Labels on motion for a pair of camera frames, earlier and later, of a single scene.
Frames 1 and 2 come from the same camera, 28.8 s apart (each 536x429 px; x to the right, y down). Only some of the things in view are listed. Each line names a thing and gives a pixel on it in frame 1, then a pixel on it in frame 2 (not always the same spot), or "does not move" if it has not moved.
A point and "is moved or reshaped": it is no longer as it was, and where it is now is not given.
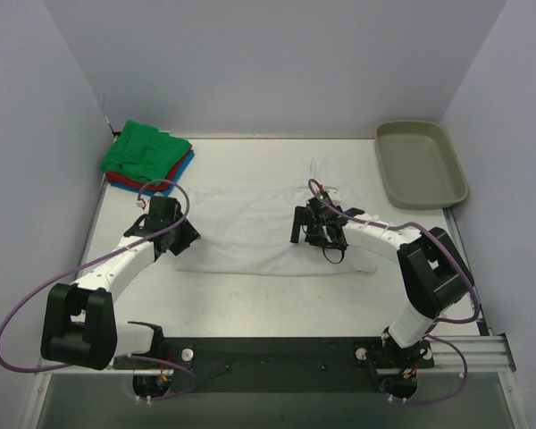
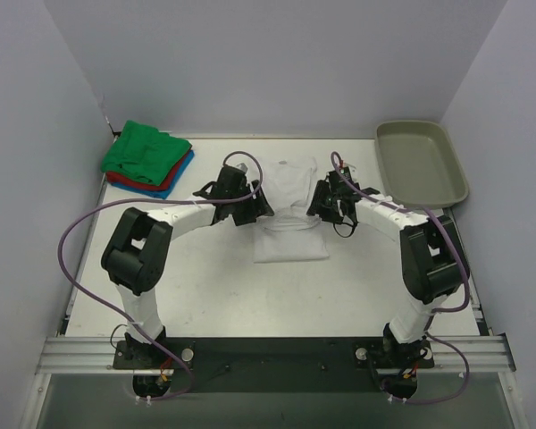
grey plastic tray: x=419 y=167 does not move
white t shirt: x=246 y=229 is moved or reshaped
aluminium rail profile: x=484 y=353 does not move
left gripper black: x=181 y=235 to x=251 y=206
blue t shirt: x=163 y=191 does not move
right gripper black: x=310 y=224 to x=323 y=204
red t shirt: x=144 y=184 does not move
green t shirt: x=141 y=151 does not move
